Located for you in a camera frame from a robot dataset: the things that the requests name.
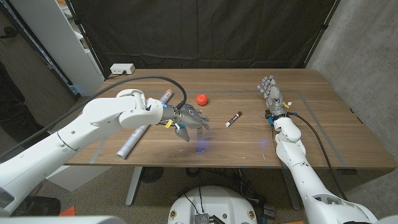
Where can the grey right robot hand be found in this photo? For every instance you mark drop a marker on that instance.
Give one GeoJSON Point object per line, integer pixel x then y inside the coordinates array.
{"type": "Point", "coordinates": [275, 96]}

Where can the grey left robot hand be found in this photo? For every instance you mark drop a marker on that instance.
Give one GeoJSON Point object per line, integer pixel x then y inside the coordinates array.
{"type": "Point", "coordinates": [186, 116]}

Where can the small metal key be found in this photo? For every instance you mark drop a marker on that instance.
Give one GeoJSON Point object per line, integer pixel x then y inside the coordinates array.
{"type": "Point", "coordinates": [199, 151]}

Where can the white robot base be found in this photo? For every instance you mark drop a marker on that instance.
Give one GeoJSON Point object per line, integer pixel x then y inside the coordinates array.
{"type": "Point", "coordinates": [211, 205]}

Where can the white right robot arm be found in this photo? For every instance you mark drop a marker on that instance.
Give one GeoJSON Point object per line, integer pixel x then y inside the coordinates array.
{"type": "Point", "coordinates": [304, 177]}

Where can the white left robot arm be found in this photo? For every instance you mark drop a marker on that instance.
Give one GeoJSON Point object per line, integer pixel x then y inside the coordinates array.
{"type": "Point", "coordinates": [77, 137]}

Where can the red ball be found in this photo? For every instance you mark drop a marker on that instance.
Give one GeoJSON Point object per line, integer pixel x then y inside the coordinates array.
{"type": "Point", "coordinates": [202, 99]}

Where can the brown capped whiteboard marker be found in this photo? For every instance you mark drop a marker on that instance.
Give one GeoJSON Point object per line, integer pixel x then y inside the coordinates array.
{"type": "Point", "coordinates": [233, 119]}

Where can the aluminum foil roll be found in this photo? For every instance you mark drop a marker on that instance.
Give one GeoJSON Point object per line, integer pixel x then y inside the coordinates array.
{"type": "Point", "coordinates": [130, 143]}

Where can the black round fan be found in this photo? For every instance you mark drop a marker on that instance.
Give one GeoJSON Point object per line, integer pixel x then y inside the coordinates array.
{"type": "Point", "coordinates": [151, 174]}

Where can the white power strip box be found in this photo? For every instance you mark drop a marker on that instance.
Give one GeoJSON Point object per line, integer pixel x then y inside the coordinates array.
{"type": "Point", "coordinates": [122, 68]}

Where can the black backdrop stand pole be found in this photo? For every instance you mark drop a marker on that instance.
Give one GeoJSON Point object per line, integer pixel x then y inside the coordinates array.
{"type": "Point", "coordinates": [85, 37]}
{"type": "Point", "coordinates": [325, 26]}

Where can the black backdrop curtain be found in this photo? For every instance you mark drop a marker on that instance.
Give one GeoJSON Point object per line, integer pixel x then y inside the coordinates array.
{"type": "Point", "coordinates": [202, 31]}

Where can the grey table leg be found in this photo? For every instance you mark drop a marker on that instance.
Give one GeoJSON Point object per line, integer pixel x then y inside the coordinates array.
{"type": "Point", "coordinates": [291, 189]}
{"type": "Point", "coordinates": [133, 186]}

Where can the orange floor object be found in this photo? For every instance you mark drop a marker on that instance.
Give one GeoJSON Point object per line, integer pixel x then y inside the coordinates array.
{"type": "Point", "coordinates": [68, 212]}

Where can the white tall cabinet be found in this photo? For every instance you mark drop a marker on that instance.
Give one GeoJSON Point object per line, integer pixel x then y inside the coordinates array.
{"type": "Point", "coordinates": [56, 37]}

